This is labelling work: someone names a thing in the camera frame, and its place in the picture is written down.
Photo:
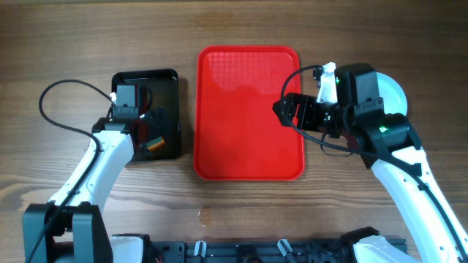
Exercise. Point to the black rectangular water tray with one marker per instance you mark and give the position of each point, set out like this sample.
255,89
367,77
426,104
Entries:
164,84

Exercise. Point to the green and orange sponge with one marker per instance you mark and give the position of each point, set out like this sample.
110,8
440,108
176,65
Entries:
154,144

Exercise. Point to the light blue plate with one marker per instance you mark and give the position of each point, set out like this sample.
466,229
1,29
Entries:
394,98

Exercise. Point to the red plastic tray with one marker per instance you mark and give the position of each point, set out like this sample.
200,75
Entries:
237,134

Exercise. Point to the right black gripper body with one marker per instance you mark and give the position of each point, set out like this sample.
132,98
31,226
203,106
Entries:
324,117

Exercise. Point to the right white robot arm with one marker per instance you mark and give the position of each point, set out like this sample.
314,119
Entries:
359,111

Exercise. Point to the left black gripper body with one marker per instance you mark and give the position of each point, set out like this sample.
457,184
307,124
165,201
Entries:
155,126

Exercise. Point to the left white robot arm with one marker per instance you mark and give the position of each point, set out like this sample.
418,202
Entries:
69,227

